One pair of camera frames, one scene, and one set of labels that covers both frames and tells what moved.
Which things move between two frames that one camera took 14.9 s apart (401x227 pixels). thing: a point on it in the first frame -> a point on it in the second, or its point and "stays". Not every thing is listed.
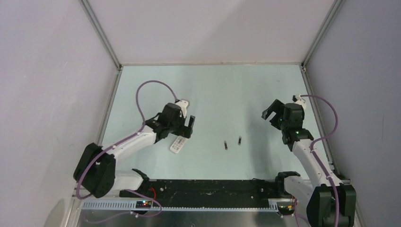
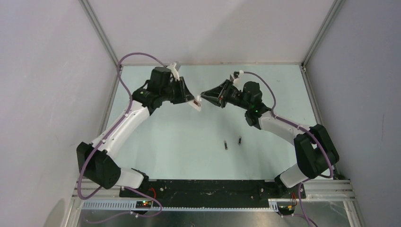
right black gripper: (277, 106) -> (222, 91)
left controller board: (143, 204) stays
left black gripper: (184, 130) -> (185, 95)
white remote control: (178, 144) -> (196, 103)
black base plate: (260, 189) stays
